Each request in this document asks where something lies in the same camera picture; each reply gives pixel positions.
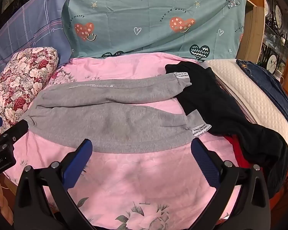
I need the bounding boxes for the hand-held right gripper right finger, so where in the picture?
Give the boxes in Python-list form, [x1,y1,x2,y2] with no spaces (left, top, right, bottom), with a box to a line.
[190,138,271,230]

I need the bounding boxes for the dark blue jeans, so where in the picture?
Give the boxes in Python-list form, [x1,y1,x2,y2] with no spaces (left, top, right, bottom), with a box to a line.
[236,59,288,135]

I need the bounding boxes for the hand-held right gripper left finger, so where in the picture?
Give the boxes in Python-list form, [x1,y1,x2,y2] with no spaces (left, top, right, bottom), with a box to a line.
[13,138,97,230]

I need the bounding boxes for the black garment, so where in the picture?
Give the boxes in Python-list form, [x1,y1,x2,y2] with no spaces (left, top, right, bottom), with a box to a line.
[165,62,288,194]

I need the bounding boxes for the grey pants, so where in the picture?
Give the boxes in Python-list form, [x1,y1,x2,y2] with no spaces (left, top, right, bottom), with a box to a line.
[20,73,212,154]

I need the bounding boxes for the pink floral blanket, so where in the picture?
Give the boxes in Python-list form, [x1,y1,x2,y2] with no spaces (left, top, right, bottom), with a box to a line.
[1,51,246,230]

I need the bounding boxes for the red cloth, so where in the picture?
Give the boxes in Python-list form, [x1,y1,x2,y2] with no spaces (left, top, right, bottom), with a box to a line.
[222,134,253,171]

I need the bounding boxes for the white decorative plate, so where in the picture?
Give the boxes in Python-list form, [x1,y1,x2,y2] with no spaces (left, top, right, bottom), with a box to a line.
[266,54,278,74]

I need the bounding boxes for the blue plaid pillow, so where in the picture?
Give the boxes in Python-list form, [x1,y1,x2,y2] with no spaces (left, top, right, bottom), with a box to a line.
[0,0,74,82]

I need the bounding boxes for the red floral bolster pillow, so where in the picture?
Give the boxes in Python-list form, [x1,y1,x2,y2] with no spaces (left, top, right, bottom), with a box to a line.
[0,47,60,140]

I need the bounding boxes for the wooden display cabinet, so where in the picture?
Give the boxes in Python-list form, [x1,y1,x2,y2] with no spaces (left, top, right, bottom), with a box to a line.
[238,0,288,88]

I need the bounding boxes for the black-framed decorative plate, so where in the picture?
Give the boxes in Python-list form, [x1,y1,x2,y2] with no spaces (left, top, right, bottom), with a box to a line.
[272,3,284,29]

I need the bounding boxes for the white quilted cushion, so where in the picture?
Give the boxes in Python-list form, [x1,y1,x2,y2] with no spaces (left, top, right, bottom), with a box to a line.
[203,59,288,153]

